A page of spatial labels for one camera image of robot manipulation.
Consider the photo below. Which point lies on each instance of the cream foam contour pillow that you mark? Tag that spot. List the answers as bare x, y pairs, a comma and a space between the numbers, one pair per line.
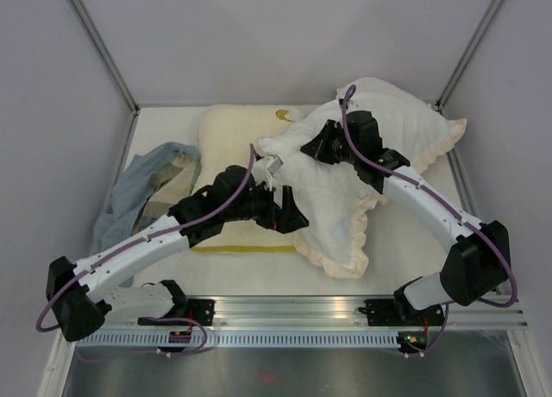
225, 133

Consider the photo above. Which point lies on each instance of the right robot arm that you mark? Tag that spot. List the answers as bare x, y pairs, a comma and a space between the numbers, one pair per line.
478, 253

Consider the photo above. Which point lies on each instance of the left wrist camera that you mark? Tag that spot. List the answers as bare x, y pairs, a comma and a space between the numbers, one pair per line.
271, 164

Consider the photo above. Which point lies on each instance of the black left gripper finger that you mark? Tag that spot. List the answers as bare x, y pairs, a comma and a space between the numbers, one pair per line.
288, 206
292, 223

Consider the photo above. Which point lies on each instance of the blue and beige cloth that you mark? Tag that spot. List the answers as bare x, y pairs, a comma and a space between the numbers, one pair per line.
145, 191

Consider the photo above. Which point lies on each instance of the grey plush ruffled pillowcase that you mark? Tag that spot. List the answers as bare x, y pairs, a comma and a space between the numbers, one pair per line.
338, 205

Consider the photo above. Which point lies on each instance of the frame post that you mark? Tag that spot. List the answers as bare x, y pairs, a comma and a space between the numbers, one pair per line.
97, 42
473, 45

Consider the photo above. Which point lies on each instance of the left frame post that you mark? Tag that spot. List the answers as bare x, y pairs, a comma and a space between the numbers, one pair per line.
97, 42

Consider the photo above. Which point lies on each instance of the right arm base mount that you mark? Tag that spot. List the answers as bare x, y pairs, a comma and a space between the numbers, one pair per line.
389, 313

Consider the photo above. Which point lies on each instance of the right frame post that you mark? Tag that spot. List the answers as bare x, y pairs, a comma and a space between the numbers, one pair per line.
473, 45

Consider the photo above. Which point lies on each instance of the aluminium front rail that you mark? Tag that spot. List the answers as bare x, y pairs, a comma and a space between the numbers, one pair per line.
255, 312

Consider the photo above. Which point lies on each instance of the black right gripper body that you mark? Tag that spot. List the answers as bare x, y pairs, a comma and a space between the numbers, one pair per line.
334, 147

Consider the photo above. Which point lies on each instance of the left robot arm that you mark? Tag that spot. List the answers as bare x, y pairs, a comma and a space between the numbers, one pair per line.
86, 294

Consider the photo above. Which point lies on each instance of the white pillow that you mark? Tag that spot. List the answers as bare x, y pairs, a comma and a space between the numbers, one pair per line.
382, 99

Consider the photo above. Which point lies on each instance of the slotted cable duct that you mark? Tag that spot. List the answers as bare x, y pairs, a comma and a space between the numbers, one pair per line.
255, 339

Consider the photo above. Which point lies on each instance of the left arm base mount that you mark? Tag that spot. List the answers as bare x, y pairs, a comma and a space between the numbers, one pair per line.
200, 310

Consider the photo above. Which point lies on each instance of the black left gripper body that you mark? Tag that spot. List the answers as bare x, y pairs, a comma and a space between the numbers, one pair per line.
259, 206

